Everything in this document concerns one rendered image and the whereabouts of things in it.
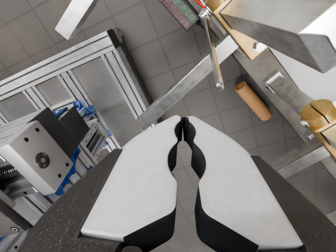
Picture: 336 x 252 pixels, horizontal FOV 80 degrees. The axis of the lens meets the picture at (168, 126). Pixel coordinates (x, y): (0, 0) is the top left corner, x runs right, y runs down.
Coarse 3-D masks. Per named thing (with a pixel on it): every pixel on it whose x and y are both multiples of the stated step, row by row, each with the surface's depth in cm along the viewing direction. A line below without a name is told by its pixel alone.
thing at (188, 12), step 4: (172, 0) 48; (176, 0) 48; (180, 0) 48; (176, 4) 49; (180, 4) 49; (184, 4) 49; (180, 8) 49; (184, 8) 49; (188, 8) 49; (184, 12) 50; (188, 12) 50; (192, 12) 50; (188, 16) 50; (192, 16) 50; (192, 20) 50
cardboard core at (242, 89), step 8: (240, 88) 124; (248, 88) 125; (240, 96) 130; (248, 96) 126; (256, 96) 128; (248, 104) 131; (256, 104) 129; (264, 104) 131; (256, 112) 133; (264, 112) 131
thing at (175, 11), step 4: (164, 0) 48; (168, 0) 48; (164, 4) 49; (168, 4) 49; (172, 4) 49; (168, 8) 49; (172, 8) 49; (176, 8) 49; (172, 12) 50; (176, 12) 50; (180, 12) 50; (176, 16) 50; (180, 16) 50; (184, 16) 50; (180, 20) 51; (184, 20) 51; (184, 24) 51; (188, 24) 51
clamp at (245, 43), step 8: (208, 0) 35; (216, 0) 34; (224, 0) 34; (216, 8) 35; (216, 16) 35; (224, 24) 36; (232, 32) 36; (240, 40) 37; (248, 40) 37; (240, 48) 40; (248, 48) 38; (248, 56) 38
